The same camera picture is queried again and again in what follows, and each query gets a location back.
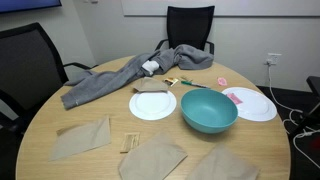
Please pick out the teal bowl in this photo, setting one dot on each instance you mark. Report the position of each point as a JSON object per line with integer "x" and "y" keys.
{"x": 208, "y": 111}

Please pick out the white orange tea bag packet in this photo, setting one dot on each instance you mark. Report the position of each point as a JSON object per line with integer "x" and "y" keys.
{"x": 170, "y": 81}

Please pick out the white round plate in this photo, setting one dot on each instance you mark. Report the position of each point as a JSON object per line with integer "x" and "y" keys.
{"x": 256, "y": 106}
{"x": 151, "y": 106}

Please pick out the white wall power outlet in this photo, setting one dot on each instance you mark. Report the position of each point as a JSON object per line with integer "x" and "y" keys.
{"x": 274, "y": 59}

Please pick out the flat brown paper napkin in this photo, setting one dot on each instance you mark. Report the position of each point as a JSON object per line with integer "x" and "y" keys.
{"x": 221, "y": 166}
{"x": 151, "y": 160}
{"x": 80, "y": 138}

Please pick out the folded brown paper napkin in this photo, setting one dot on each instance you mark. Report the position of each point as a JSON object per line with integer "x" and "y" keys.
{"x": 150, "y": 85}

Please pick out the pink sweetener packet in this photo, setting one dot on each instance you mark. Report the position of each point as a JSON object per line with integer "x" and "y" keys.
{"x": 234, "y": 98}
{"x": 222, "y": 81}

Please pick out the brown sugar packet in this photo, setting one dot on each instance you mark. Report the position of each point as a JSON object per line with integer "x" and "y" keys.
{"x": 130, "y": 142}
{"x": 186, "y": 79}

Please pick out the black stand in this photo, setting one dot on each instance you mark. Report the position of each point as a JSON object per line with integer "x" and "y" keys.
{"x": 315, "y": 85}

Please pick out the white rolled sock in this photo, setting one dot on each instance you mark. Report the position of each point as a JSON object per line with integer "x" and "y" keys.
{"x": 150, "y": 66}

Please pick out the grey marker with green cap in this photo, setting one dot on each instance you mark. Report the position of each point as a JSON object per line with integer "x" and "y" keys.
{"x": 191, "y": 84}

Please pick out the wall screen with blue picture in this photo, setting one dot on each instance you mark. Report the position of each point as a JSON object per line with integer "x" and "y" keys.
{"x": 26, "y": 4}

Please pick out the grey hoodie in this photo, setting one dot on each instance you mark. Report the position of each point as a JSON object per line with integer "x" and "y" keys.
{"x": 100, "y": 85}

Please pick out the black mesh office chair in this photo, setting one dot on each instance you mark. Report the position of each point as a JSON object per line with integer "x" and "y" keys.
{"x": 190, "y": 26}
{"x": 30, "y": 66}

